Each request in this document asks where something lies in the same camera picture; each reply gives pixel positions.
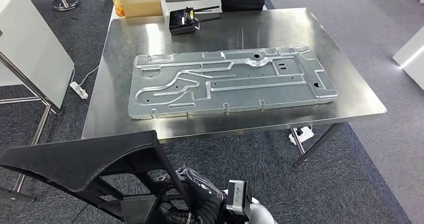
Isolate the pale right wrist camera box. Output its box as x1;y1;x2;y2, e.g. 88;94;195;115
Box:
225;179;253;217

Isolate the grey stamped sheet metal panel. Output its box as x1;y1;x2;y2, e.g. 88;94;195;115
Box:
127;45;339;120

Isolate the stainless steel workbench table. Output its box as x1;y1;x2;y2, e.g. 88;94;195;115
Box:
81;6;388;168

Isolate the white power cable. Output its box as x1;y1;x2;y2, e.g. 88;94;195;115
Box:
70;64;100;88

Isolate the black plastic plate frame part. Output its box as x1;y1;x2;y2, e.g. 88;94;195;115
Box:
0;130;197;224

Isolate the white board on metal stand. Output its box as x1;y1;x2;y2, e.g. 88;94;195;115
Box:
0;0;76;204

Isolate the brown cardboard box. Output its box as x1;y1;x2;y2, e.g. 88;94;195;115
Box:
120;0;164;18

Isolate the black router with antennas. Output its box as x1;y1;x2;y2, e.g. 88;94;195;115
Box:
168;5;223;36

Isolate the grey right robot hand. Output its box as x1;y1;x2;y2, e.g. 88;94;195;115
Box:
157;165;227;224

